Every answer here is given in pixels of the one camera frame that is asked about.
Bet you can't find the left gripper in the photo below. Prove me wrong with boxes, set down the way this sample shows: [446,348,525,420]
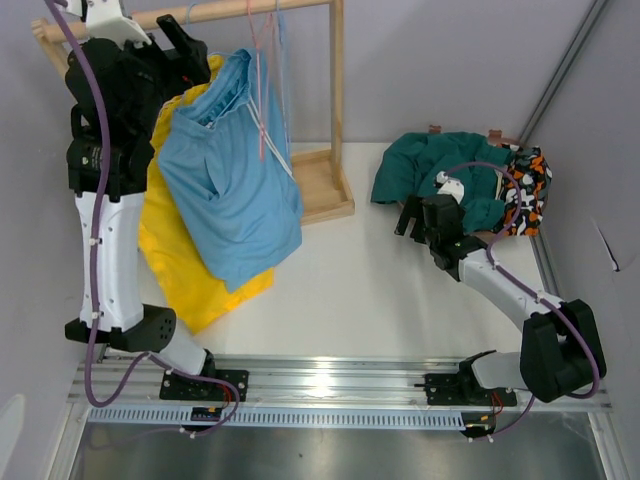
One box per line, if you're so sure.
[116,15,212,138]

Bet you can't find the dark green shorts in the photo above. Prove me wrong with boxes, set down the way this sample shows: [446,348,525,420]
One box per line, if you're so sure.
[371,132,513,234]

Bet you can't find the pink hanger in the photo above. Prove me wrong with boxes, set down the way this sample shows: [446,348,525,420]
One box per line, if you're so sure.
[246,0,274,161]

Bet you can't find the camouflage patterned shorts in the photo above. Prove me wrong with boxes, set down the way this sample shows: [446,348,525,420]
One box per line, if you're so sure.
[499,143,553,236]

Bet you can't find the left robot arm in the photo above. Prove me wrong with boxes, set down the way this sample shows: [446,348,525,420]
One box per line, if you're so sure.
[65,14,217,400]

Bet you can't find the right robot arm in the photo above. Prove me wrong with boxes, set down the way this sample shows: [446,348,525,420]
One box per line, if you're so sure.
[395,194,607,404]

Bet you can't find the light blue shorts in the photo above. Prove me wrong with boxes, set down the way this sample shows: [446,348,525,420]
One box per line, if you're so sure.
[157,49,304,292]

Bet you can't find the yellow shorts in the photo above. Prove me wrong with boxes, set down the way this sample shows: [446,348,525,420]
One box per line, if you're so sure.
[138,83,274,334]

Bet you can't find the wooden clothes rack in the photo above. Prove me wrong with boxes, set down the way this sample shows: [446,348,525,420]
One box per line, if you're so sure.
[30,0,356,226]

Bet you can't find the pink translucent plastic basin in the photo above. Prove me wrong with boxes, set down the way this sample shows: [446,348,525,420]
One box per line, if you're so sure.
[423,131,520,233]

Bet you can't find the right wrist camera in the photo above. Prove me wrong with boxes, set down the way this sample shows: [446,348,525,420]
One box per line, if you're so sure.
[435,171,465,205]

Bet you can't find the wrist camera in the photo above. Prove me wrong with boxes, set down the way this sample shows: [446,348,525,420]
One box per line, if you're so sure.
[435,171,465,205]
[59,0,151,47]

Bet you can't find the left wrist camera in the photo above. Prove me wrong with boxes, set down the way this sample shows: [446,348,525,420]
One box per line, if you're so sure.
[59,0,151,47]

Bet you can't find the aluminium mounting rail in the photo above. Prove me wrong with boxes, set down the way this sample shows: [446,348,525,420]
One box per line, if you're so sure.
[67,352,614,416]

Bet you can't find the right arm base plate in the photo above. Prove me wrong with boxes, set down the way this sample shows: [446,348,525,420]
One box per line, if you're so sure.
[414,373,518,407]

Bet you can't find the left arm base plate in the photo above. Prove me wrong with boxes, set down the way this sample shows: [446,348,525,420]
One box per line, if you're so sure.
[159,369,250,402]

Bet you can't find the slotted cable duct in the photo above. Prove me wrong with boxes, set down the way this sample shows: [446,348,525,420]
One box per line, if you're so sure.
[87,405,465,431]

